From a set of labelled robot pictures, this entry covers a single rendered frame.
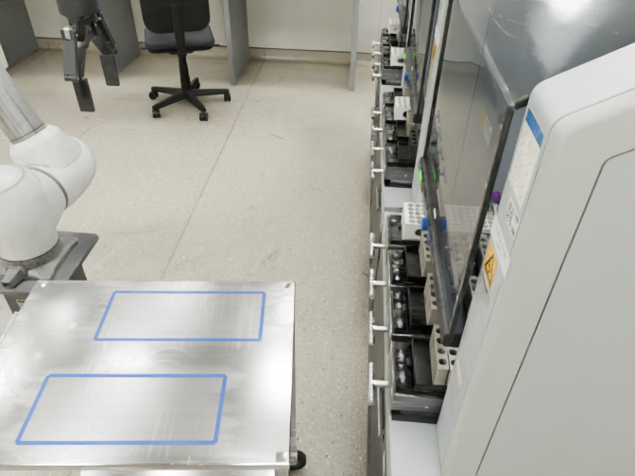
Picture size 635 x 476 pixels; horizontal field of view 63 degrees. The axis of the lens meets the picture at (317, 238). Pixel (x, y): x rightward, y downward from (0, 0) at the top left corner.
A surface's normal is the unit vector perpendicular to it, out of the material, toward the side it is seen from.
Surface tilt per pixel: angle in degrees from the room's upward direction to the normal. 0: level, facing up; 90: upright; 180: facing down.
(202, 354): 0
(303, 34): 90
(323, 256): 0
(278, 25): 90
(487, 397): 90
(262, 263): 0
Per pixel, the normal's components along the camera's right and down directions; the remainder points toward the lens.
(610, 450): -0.08, 0.62
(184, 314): 0.02, -0.78
